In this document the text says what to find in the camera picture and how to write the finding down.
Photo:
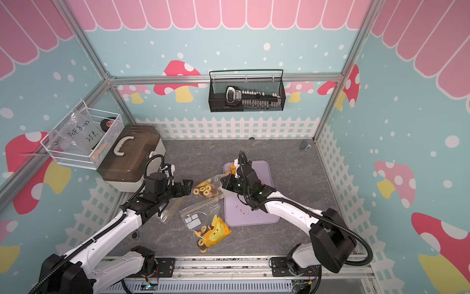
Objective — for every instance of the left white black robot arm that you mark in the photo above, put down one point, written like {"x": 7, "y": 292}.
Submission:
{"x": 77, "y": 271}

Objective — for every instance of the black mesh wall basket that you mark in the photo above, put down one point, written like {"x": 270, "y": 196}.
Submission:
{"x": 259, "y": 80}

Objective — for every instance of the socket wrench set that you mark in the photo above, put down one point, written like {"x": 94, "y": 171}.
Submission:
{"x": 252, "y": 99}

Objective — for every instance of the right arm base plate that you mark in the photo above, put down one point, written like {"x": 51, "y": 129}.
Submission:
{"x": 284, "y": 267}

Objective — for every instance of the white wire wall basket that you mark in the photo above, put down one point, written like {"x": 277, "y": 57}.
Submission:
{"x": 63, "y": 153}

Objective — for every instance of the aluminium front rail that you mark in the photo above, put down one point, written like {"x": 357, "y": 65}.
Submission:
{"x": 245, "y": 275}

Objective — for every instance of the ziploc bag with cookies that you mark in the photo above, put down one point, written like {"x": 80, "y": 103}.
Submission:
{"x": 169, "y": 209}
{"x": 203, "y": 219}
{"x": 212, "y": 188}

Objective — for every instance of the brown lidded storage box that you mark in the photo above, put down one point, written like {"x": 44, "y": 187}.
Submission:
{"x": 123, "y": 166}

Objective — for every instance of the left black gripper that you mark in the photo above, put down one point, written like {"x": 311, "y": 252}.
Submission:
{"x": 180, "y": 192}

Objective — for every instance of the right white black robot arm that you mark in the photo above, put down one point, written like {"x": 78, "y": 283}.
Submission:
{"x": 332, "y": 244}

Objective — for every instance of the black tape roll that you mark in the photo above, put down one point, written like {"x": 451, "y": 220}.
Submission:
{"x": 106, "y": 123}

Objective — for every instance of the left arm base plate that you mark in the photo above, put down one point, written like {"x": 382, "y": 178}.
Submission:
{"x": 161, "y": 267}

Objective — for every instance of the small clear object in corner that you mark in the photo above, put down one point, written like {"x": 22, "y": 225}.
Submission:
{"x": 305, "y": 145}

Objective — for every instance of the clear labelled plastic bag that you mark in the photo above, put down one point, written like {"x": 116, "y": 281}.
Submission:
{"x": 81, "y": 131}

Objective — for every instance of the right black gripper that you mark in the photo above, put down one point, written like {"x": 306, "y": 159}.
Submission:
{"x": 232, "y": 179}

